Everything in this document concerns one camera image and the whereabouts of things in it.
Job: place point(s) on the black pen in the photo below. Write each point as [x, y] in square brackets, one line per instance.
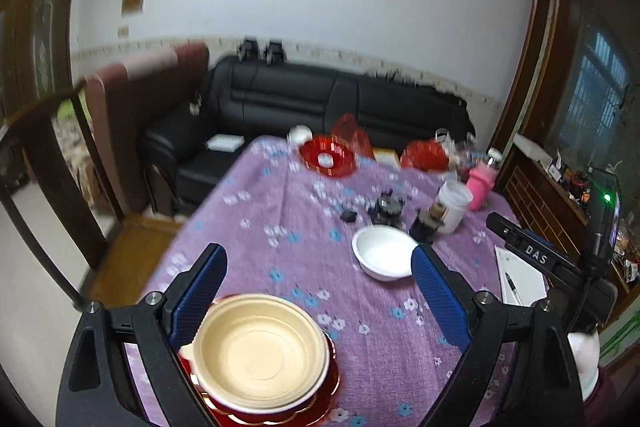
[512, 287]

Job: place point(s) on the white foam bowl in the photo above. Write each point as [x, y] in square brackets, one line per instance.
[585, 357]
[385, 252]
[310, 391]

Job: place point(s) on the black leather sofa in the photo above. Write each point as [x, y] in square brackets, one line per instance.
[300, 97]

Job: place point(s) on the clear plastic bag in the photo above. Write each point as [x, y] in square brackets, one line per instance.
[460, 152]

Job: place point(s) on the white plastic jar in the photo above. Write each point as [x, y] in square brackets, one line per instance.
[455, 207]

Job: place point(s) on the yellow box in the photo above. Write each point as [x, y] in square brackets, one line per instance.
[386, 156]

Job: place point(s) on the small black object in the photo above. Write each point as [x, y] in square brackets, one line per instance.
[348, 216]

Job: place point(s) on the beige plastic bowl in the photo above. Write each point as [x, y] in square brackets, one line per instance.
[260, 352]

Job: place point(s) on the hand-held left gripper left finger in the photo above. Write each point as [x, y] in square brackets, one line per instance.
[200, 292]

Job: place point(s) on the wall switch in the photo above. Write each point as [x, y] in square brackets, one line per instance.
[123, 32]

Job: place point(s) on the red gold-rimmed plate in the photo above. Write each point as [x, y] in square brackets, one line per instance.
[250, 419]

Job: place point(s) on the white box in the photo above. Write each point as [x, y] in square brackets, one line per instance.
[225, 142]

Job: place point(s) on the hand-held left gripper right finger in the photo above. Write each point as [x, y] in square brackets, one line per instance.
[440, 297]

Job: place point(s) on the dark jar with cork lid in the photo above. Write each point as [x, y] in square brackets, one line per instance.
[427, 227]

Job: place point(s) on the wooden glass-panel door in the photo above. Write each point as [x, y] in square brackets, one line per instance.
[45, 32]

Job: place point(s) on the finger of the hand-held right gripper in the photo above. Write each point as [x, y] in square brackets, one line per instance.
[530, 248]

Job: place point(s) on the dark glass jar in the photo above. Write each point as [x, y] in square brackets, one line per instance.
[386, 212]

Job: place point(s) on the red glass plate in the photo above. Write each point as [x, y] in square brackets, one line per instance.
[312, 154]

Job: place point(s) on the white paper notebook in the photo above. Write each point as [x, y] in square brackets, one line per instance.
[525, 277]

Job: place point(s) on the dark wooden chair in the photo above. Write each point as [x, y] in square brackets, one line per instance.
[94, 207]

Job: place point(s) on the pink water bottle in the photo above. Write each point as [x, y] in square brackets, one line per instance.
[481, 182]

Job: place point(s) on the red plastic bag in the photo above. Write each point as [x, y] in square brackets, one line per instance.
[425, 154]
[350, 132]

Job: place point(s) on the brown armchair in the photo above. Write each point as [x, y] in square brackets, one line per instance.
[130, 107]

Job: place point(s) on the white cup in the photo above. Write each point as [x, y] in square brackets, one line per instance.
[300, 135]

